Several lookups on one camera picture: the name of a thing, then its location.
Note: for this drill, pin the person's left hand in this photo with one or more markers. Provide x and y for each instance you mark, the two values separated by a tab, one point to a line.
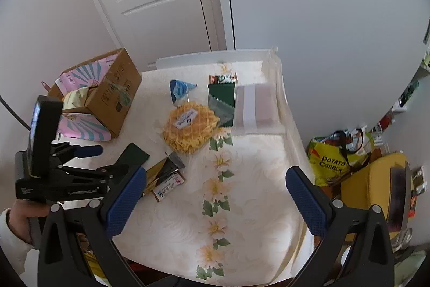
25	214

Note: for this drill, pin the round yellow snack packet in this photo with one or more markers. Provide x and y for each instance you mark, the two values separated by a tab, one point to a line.
191	135

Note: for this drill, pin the white wardrobe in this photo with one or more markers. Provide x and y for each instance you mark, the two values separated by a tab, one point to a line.
336	21

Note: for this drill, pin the cream snack packet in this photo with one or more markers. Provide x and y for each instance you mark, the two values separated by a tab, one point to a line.
75	98

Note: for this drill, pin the small brown snack bar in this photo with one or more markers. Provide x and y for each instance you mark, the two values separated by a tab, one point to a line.
223	78

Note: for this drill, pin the gold snack packet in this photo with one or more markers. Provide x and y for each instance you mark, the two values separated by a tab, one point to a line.
155	170

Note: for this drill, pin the dark green snack packet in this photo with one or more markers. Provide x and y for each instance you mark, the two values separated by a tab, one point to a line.
220	95

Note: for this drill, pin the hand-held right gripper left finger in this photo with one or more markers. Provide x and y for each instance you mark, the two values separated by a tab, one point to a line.
126	199

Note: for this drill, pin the clear white snack packet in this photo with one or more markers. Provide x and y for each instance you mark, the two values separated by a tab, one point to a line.
255	105

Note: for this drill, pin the white panelled door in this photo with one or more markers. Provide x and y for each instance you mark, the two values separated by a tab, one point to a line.
144	21

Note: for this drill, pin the yellow shopping bag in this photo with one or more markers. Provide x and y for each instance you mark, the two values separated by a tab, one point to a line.
331	162

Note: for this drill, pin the black silver snack packet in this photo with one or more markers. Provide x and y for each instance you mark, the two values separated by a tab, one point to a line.
171	166

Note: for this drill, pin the yellow chair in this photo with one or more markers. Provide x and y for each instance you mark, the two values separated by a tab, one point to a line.
379	179

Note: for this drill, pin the blue triangular snack packet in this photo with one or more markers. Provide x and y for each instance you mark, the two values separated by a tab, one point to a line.
179	88

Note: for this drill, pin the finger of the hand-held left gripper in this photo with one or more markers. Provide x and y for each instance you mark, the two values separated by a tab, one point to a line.
89	151
114	170

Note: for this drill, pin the white red snack bar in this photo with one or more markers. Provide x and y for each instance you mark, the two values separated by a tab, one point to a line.
169	187

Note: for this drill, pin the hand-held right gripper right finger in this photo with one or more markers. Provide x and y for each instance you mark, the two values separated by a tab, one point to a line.
305	203

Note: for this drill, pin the cardboard box with pink flaps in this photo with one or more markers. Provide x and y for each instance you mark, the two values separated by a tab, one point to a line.
111	95

